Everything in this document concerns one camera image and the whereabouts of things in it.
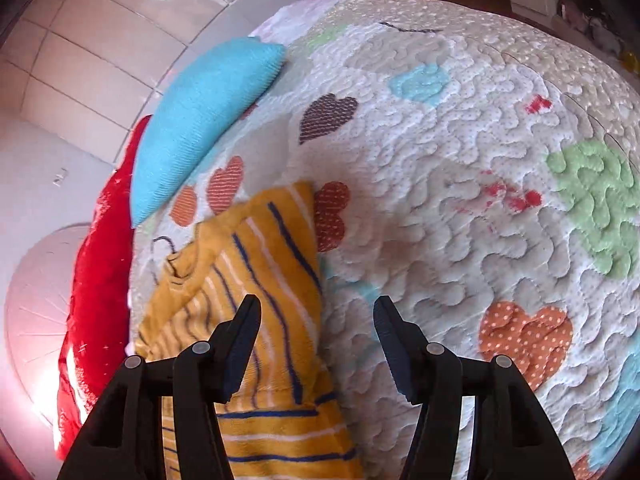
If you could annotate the glossy white wardrobe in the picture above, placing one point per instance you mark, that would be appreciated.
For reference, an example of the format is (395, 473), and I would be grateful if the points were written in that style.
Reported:
(100, 35)

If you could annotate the yellow striped towel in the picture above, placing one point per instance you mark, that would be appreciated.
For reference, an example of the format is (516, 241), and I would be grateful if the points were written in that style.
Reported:
(280, 280)

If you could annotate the white round headboard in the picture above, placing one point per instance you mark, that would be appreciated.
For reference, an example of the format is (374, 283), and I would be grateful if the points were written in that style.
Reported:
(40, 300)

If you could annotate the blue pillow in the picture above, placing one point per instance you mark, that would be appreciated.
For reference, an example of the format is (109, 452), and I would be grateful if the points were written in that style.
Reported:
(200, 125)

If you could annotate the pink round bed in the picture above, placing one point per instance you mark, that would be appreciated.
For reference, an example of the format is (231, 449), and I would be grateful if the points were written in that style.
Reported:
(295, 17)

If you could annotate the red duvet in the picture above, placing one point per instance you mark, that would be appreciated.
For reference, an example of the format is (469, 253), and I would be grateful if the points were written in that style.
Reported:
(100, 285)

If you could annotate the heart-patterned quilted blanket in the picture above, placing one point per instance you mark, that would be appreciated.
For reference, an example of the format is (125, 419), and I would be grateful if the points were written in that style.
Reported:
(450, 185)

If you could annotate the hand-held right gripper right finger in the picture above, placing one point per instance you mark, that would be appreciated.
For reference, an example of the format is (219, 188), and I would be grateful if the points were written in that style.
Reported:
(395, 355)

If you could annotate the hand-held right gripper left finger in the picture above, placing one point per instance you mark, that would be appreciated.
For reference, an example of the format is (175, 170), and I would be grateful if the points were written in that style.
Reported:
(241, 355)

